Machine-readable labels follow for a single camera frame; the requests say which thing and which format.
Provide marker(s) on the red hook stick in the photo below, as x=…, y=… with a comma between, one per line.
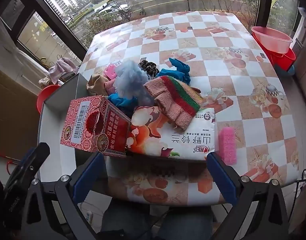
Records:
x=3, y=155

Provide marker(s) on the brown cardboard sheet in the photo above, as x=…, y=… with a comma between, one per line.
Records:
x=13, y=115

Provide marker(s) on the red plastic chair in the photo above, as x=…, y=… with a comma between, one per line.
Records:
x=46, y=96

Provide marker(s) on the pink sponge block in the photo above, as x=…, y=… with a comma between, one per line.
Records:
x=228, y=145

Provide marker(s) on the grey storage box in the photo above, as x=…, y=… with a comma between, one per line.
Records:
x=58, y=110

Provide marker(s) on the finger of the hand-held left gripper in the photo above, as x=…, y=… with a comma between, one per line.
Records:
x=30, y=160

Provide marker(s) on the tan sock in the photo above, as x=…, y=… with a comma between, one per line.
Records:
x=95, y=85

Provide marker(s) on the blue sock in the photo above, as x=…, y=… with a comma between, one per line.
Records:
x=179, y=67

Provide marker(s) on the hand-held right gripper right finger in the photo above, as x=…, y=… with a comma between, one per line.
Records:
x=221, y=177

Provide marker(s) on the red plastic bucket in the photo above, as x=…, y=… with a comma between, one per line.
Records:
x=283, y=60

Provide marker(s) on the lilac towel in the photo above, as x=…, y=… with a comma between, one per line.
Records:
x=59, y=68

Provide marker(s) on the white floral tissue packet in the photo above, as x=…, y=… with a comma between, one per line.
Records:
x=173, y=142

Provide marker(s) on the cream patterned cloth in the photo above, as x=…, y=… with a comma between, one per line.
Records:
x=44, y=81

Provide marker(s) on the light blue mesh pouf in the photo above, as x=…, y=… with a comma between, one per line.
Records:
x=129, y=77

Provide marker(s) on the blue plastic basin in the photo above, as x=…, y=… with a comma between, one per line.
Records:
x=289, y=72

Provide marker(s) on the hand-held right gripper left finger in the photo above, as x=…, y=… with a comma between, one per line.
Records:
x=86, y=176

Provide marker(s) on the leopard print scrunchie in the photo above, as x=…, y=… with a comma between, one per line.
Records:
x=149, y=67

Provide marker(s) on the pink soft cloth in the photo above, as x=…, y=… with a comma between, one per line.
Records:
x=110, y=72

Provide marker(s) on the red patterned carton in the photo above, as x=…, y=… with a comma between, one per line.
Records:
x=93, y=120

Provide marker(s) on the pink striped knitted hat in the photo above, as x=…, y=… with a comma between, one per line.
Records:
x=173, y=97

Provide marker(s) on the checkered tablecloth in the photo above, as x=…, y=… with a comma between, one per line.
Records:
x=218, y=42

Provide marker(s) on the pink plastic basin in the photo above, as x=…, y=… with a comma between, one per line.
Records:
x=270, y=38

